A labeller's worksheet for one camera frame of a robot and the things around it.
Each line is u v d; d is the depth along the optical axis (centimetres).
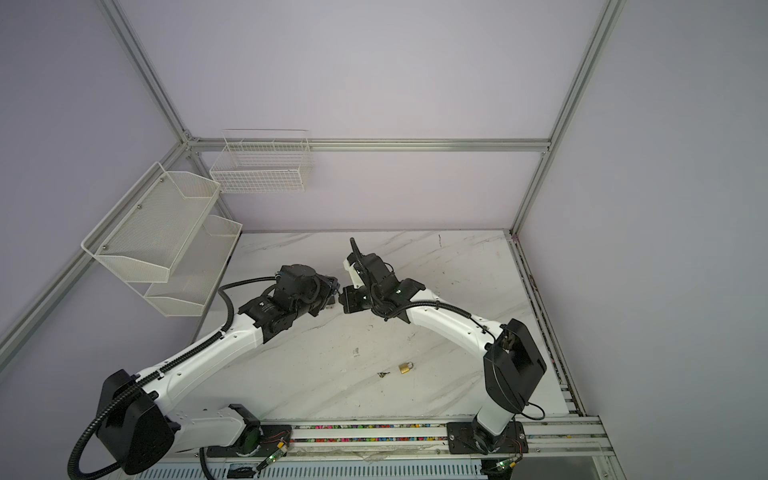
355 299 70
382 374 84
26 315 52
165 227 82
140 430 39
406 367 86
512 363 44
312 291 64
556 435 77
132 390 40
